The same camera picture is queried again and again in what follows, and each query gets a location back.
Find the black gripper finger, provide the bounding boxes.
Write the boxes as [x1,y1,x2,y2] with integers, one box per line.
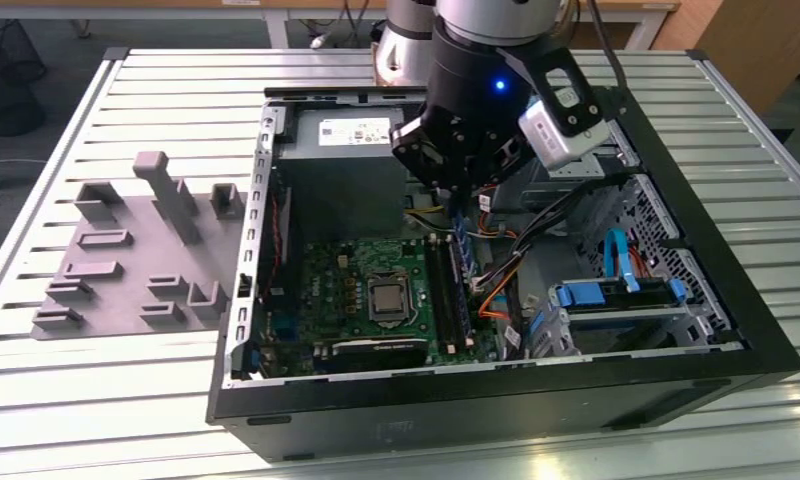
[457,130,529,201]
[390,115,460,200]

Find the blue RAM stick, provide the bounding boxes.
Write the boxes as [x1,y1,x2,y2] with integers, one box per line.
[446,197,476,282]

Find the dark installed RAM stick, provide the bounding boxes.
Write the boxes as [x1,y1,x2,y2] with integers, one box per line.
[449,269,474,349]

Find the silver optical drive cage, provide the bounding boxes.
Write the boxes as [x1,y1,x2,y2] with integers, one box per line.
[492,129,641,211]

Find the grey power supply unit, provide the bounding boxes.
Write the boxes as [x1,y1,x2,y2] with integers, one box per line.
[275,107,428,239]

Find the green Dell motherboard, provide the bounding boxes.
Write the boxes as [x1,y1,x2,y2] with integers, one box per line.
[251,234,508,376]

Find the metal CPU socket cover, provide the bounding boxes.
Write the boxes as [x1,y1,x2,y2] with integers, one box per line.
[364,272,416,326]

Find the hard disk in blue carrier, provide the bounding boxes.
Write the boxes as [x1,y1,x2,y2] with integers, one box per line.
[549,279,688,316]

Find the silver CPU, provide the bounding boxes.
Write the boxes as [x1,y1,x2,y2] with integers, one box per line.
[370,285,408,315]

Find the white framed wooden desk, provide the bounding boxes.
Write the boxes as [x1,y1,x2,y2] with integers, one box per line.
[0,0,682,51]

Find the black case fan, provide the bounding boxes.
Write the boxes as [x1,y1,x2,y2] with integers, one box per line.
[265,234,305,306]

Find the silver disk bay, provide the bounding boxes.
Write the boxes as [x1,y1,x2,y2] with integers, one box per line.
[529,277,752,361]

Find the black graphics card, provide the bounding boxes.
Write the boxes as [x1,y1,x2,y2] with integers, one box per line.
[310,334,432,374]

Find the light wooden cabinet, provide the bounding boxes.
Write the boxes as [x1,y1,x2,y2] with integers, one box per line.
[649,0,800,119]

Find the black open PC case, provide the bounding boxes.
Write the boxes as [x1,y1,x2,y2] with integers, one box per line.
[202,84,800,464]

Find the grey plastic parts rack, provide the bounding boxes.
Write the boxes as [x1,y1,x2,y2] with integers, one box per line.
[30,149,247,341]

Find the black mesh waste basket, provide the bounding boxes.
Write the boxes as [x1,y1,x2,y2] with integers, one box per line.
[0,19,47,139]

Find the coloured wires with white label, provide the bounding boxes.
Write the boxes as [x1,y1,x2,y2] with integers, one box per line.
[473,184,508,239]

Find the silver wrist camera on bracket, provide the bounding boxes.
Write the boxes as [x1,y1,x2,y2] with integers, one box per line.
[496,47,613,170]

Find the black cable bundle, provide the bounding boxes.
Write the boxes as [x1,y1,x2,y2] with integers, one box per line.
[469,174,632,294]

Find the yellow power wires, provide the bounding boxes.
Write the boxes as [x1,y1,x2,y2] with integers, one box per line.
[404,202,452,224]

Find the black camera cable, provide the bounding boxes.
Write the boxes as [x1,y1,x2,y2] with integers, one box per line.
[585,0,632,99]

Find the red black twisted wire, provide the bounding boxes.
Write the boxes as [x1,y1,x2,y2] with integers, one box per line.
[269,192,287,275]

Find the blue flat data wire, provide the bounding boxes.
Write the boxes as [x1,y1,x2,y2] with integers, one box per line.
[602,228,641,294]

